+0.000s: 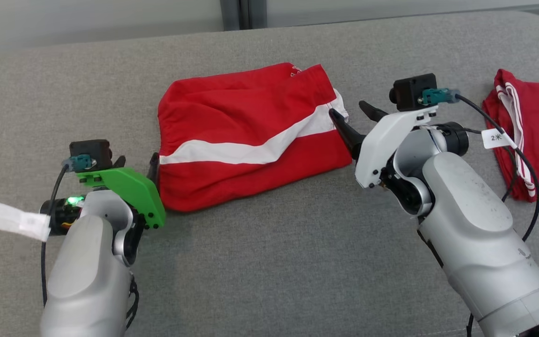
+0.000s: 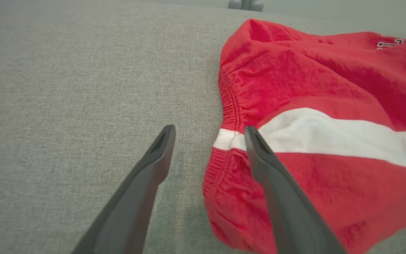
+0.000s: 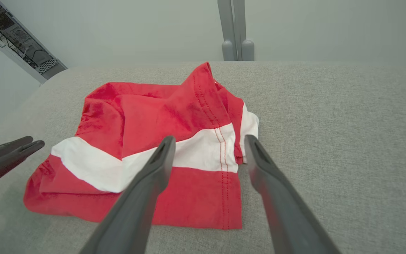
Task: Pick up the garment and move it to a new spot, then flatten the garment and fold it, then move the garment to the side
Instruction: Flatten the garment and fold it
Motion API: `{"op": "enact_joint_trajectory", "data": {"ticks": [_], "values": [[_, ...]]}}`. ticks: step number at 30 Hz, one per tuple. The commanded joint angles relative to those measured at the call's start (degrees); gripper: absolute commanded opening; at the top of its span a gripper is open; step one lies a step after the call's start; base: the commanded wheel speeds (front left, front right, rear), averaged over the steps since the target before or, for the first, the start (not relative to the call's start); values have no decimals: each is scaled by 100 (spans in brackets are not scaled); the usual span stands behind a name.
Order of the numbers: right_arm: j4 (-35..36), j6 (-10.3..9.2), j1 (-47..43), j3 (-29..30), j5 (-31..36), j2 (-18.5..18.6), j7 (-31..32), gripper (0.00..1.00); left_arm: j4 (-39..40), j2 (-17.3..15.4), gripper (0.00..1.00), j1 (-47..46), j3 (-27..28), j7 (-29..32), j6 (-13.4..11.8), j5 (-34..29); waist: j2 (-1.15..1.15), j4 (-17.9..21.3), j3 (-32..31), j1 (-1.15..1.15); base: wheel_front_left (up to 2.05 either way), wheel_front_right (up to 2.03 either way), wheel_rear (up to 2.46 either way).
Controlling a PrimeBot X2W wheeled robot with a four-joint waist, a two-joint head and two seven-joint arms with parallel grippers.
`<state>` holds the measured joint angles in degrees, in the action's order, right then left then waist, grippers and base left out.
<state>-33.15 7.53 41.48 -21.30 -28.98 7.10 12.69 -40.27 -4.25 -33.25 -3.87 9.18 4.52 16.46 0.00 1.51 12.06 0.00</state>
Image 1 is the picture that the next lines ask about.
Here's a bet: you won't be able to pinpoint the teal right cable connector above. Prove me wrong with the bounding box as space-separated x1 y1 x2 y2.
421 88 461 105

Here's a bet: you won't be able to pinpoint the small white cable label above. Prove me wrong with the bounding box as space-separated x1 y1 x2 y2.
481 128 517 151

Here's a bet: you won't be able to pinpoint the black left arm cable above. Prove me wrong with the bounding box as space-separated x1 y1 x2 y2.
40 164 70 308

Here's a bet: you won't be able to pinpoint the grey vertical wall post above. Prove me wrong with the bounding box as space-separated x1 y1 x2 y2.
220 0 268 32

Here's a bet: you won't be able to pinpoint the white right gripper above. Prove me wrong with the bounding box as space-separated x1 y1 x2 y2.
328 100 439 190

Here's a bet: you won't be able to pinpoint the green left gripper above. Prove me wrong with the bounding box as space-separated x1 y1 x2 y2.
76 152 167 230

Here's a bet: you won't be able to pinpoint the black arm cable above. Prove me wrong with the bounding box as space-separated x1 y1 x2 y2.
40 164 70 308
456 93 539 337

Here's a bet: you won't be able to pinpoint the long white cable label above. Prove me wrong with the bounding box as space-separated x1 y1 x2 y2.
0 198 51 242

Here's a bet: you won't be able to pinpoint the red shorts with white stripe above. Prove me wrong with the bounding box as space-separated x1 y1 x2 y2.
157 62 354 213

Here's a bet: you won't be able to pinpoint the teal cable connector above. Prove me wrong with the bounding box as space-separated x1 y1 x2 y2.
421 88 461 105
61 154 97 173

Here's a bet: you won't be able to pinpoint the teal left cable connector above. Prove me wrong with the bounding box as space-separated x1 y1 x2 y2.
61 154 97 173

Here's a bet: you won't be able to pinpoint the grey fabric sofa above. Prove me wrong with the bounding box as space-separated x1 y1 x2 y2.
0 10 539 337

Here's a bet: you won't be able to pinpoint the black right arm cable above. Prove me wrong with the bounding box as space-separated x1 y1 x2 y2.
456 93 539 337

